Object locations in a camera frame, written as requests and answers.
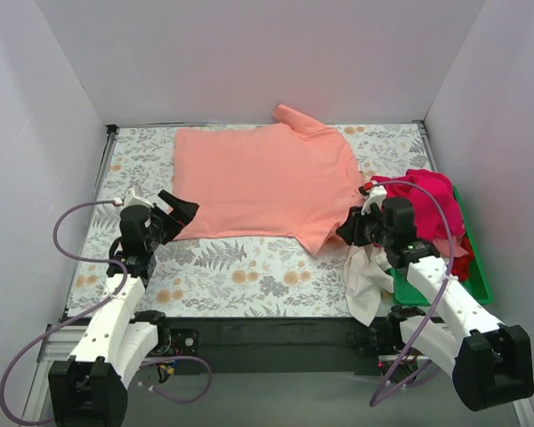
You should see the green plastic tray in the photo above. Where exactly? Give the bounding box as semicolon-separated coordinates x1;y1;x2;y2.
387;187;492;307

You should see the magenta t shirt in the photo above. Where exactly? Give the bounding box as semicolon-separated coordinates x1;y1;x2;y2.
372;169;465;241

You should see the salmon pink t shirt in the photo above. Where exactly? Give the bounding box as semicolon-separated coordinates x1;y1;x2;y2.
173;105;362;254

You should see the white t shirt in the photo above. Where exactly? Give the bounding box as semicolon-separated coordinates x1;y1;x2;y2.
343;245;394;326

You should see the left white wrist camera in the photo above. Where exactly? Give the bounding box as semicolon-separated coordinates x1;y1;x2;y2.
123;187;153;208

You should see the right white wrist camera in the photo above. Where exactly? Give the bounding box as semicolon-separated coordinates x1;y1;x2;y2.
360;181;387;214

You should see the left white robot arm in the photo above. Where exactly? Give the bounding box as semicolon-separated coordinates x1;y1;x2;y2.
48;189;199;426

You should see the red t shirt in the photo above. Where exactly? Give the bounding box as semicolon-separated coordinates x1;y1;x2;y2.
451;235;474;282

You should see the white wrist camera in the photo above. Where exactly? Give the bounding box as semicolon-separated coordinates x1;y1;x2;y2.
123;187;153;208
360;181;387;214

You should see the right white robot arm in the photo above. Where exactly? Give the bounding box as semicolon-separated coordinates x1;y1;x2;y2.
337;197;534;411

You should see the floral table mat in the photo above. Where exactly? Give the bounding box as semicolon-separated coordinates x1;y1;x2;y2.
67;124;431;317

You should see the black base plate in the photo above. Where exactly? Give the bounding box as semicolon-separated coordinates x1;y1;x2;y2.
150;316;403;375

